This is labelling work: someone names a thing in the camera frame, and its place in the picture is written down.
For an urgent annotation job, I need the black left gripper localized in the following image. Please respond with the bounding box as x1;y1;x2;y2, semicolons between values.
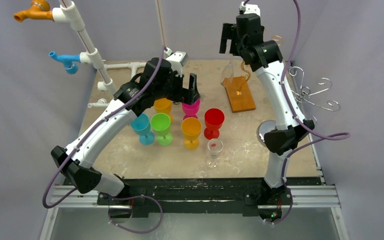
153;68;199;105

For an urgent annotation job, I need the pink wine glass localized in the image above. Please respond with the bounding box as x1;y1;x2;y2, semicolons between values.
181;99;201;120

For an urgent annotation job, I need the yellow wine glass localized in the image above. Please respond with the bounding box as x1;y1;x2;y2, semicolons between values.
153;98;174;123

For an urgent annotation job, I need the clear wine glass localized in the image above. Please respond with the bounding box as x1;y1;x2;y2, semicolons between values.
206;138;224;168
220;62;234;88

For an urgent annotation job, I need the red wine glass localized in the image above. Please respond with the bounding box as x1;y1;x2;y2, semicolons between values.
204;108;225;140

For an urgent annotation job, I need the orange wine glass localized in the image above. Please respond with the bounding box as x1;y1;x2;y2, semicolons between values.
181;117;202;150

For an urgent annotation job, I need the green wine glass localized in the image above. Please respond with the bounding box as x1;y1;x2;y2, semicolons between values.
150;113;173;146

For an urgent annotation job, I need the blue wine glass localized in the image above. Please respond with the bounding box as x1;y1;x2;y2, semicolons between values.
130;113;155;146

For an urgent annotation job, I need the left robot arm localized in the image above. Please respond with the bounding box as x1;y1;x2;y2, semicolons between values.
51;52;200;205

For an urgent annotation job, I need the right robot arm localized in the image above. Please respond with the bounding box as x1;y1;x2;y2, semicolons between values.
219;13;315;204

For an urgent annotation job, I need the wooden rack base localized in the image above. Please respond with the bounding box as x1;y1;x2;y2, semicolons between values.
225;76;256;113

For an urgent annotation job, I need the blue faucet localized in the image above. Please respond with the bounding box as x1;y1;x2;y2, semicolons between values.
48;51;81;75

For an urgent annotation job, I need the orange faucet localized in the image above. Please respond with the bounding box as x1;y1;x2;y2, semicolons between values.
13;0;54;23

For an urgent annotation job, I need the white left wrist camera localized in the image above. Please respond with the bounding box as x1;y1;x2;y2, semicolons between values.
164;47;189;77

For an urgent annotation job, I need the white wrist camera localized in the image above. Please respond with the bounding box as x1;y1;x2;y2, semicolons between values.
238;0;261;17
164;47;189;77

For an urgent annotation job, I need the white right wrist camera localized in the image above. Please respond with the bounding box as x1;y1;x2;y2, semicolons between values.
238;0;261;17

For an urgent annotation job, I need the gold wire glass rack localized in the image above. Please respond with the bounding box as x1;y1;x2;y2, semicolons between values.
236;35;285;96

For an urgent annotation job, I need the chrome wire glass rack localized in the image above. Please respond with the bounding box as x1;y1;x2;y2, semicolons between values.
256;66;341;147

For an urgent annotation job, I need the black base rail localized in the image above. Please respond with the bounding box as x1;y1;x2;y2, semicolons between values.
97;177;290;219

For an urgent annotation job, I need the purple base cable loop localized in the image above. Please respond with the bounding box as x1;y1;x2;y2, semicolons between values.
107;196;164;235

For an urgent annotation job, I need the white PVC pipe frame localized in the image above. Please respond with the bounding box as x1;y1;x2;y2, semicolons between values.
52;0;171;110

